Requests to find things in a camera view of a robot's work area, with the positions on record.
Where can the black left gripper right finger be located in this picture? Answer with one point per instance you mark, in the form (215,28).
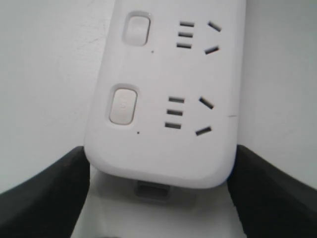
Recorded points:
(269,202)

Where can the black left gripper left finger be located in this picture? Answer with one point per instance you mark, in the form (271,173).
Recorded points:
(49,204)

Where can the white five-socket power strip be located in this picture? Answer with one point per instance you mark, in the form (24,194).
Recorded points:
(165,109)

